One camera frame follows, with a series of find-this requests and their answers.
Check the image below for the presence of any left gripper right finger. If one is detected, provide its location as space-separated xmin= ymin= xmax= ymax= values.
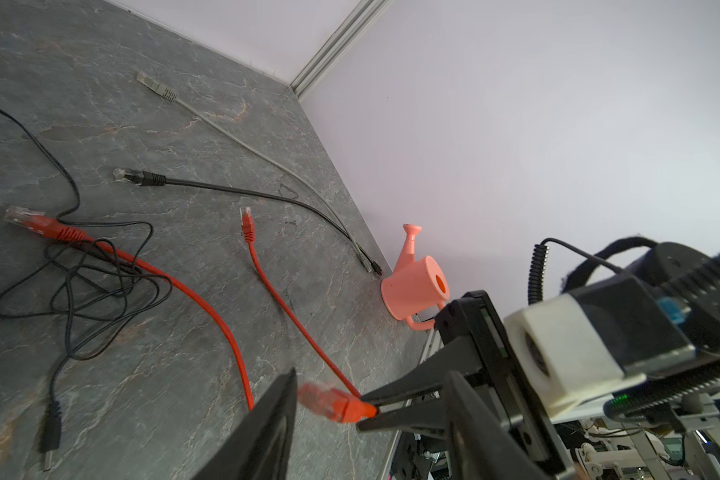
xmin=442 ymin=371 xmax=547 ymax=480

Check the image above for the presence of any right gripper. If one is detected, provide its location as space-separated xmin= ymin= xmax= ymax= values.
xmin=356 ymin=291 xmax=576 ymax=479

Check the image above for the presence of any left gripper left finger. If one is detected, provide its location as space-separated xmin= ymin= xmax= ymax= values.
xmin=194 ymin=370 xmax=298 ymax=480

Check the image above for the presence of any black power adapter with cable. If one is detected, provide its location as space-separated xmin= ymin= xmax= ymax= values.
xmin=0 ymin=239 xmax=174 ymax=472

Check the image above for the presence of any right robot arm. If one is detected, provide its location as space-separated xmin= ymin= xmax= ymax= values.
xmin=357 ymin=237 xmax=720 ymax=479

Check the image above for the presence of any pink watering can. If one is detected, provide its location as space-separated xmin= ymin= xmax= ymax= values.
xmin=381 ymin=224 xmax=450 ymax=331

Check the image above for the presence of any grey ethernet cable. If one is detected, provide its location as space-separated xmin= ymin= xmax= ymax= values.
xmin=135 ymin=70 xmax=373 ymax=271

